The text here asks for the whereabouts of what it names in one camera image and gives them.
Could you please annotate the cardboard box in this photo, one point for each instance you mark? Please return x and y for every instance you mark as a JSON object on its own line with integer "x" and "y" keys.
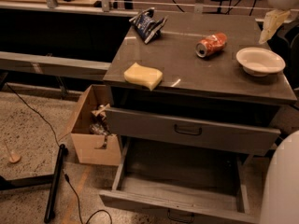
{"x": 92, "y": 148}

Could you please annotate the small wooden cone stand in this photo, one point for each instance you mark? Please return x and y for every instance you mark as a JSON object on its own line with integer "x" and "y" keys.
{"x": 12, "y": 156}

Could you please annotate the blue chip bag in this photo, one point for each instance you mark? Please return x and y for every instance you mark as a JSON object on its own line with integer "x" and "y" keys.
{"x": 147, "y": 27}

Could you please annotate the grey drawer cabinet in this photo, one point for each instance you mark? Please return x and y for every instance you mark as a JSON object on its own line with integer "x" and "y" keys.
{"x": 213, "y": 88}

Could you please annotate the red coke can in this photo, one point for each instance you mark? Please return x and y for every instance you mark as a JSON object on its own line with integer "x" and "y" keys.
{"x": 210, "y": 45}

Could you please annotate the grey metal bench rail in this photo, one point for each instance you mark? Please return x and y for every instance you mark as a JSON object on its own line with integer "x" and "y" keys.
{"x": 53, "y": 66}

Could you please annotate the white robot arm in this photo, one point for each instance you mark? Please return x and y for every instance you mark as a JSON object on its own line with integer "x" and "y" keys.
{"x": 280, "y": 203}

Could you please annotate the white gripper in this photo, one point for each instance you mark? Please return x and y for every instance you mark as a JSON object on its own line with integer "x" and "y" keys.
{"x": 273, "y": 19}

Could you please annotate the yellow sponge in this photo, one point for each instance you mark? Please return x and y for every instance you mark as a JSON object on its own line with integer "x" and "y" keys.
{"x": 143, "y": 76}

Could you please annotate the white paper bowl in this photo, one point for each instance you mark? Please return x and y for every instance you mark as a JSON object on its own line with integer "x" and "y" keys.
{"x": 259, "y": 62}

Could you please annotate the grey open lower drawer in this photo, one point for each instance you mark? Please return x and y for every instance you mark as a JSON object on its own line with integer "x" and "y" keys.
{"x": 189, "y": 185}

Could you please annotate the grey upper drawer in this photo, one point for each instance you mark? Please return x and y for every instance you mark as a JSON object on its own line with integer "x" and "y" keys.
{"x": 191, "y": 132}

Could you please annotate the black stand base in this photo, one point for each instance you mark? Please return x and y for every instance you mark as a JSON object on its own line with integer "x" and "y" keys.
{"x": 52, "y": 179}

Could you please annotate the snack bags in box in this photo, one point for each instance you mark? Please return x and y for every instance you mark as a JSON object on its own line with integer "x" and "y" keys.
{"x": 99, "y": 124}

